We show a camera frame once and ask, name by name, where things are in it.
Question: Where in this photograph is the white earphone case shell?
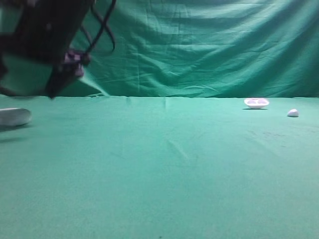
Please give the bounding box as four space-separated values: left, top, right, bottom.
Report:
287 109 299 118

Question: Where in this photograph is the green table cloth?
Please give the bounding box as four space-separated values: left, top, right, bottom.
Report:
0 96 319 239

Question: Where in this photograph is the grey cylindrical object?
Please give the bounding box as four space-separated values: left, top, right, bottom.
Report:
0 108 32 127

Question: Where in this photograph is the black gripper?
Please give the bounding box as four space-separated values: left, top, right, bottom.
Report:
0 0 94 99

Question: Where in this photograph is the green backdrop cloth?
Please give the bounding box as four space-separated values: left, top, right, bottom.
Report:
61 0 319 98

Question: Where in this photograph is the white earphone case insert tray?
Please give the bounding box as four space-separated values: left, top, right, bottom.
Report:
244 98 270 109

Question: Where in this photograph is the black cable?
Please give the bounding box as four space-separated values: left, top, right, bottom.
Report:
80 0 117 66

